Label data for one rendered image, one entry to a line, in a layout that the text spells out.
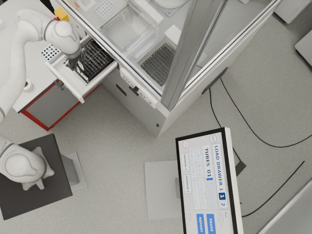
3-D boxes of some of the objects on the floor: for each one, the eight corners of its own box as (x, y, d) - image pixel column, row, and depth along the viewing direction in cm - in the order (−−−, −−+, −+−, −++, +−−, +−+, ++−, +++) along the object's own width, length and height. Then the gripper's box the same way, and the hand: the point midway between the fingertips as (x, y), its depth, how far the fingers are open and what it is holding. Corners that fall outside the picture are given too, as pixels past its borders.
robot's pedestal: (50, 200, 243) (15, 204, 169) (40, 164, 249) (2, 152, 175) (87, 186, 248) (68, 185, 174) (76, 152, 253) (53, 135, 180)
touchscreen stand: (147, 219, 245) (158, 237, 146) (144, 162, 255) (152, 144, 157) (209, 214, 250) (259, 229, 151) (203, 159, 260) (247, 138, 161)
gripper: (78, 35, 148) (85, 56, 171) (54, 55, 145) (64, 74, 168) (89, 45, 147) (94, 65, 170) (65, 66, 144) (74, 83, 167)
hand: (79, 67), depth 166 cm, fingers closed
